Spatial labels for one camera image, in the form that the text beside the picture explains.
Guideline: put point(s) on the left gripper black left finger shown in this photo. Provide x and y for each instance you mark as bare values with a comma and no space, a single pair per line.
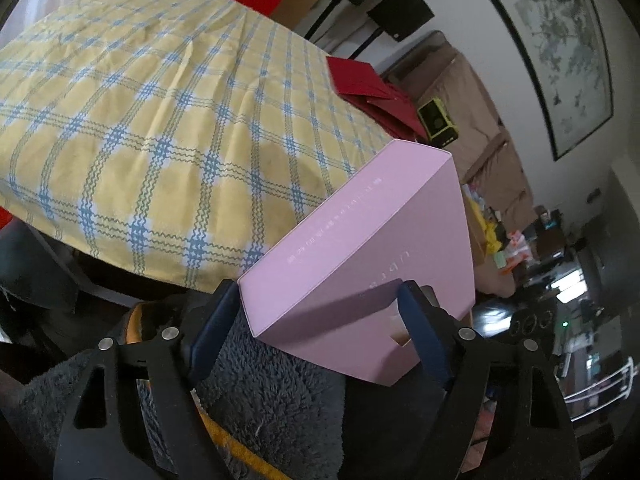
133,416

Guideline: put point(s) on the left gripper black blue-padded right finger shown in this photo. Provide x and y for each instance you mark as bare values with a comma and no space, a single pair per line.
503,415

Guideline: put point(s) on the pink tissue box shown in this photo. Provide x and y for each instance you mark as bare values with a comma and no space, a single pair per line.
326,293

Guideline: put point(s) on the orange white paper bag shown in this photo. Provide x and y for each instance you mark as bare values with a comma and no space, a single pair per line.
516,251

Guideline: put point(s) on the yellow plastic bag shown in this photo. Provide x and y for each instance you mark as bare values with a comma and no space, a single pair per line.
485,231

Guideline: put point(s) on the brown sofa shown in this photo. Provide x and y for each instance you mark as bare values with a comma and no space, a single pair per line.
484,153

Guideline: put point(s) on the grey fuzzy blanket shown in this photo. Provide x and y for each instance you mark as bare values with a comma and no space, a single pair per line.
275,414

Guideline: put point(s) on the green portable radio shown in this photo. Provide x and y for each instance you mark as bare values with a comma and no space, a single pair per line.
440,129

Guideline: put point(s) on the dark red paper bags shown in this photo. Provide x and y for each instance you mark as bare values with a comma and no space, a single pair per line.
359,84

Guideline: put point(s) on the framed ink painting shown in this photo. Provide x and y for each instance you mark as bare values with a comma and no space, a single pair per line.
564,50

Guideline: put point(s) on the yellow plaid tablecloth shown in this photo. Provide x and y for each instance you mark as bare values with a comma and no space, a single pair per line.
176,139

